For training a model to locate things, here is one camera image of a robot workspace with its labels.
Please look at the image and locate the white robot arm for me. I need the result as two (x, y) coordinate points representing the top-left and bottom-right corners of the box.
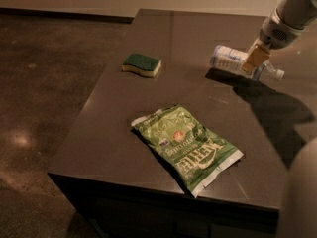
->
(242, 0), (317, 73)

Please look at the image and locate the dark cabinet drawer front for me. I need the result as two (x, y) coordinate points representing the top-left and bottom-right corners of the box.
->
(75, 196), (278, 238)

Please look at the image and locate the green jalapeno chip bag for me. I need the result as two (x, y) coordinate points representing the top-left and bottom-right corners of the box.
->
(131, 105), (244, 197)

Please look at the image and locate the blue plastic water bottle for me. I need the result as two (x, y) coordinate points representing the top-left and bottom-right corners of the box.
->
(210, 45), (284, 81)

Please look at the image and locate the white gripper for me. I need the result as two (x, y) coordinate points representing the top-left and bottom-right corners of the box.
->
(242, 9), (303, 73)

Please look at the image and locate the green and yellow sponge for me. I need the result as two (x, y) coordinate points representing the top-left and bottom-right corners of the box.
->
(122, 54), (161, 78)

